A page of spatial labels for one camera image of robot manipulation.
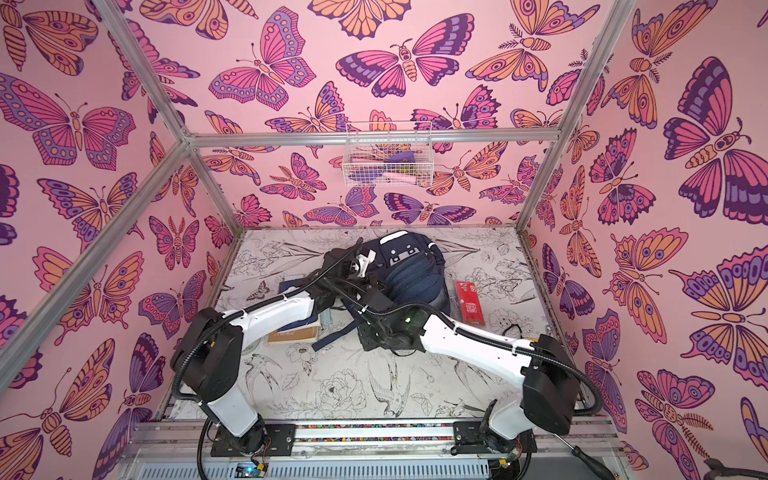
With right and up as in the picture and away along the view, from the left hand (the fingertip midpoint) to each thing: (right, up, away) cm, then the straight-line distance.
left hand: (396, 285), depth 82 cm
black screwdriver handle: (+48, -41, -14) cm, 65 cm away
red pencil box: (+24, -8, +15) cm, 29 cm away
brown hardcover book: (-30, -15, +5) cm, 34 cm away
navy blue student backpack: (0, +5, +9) cm, 10 cm away
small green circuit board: (-35, -44, -10) cm, 57 cm away
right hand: (-8, -11, -5) cm, 14 cm away
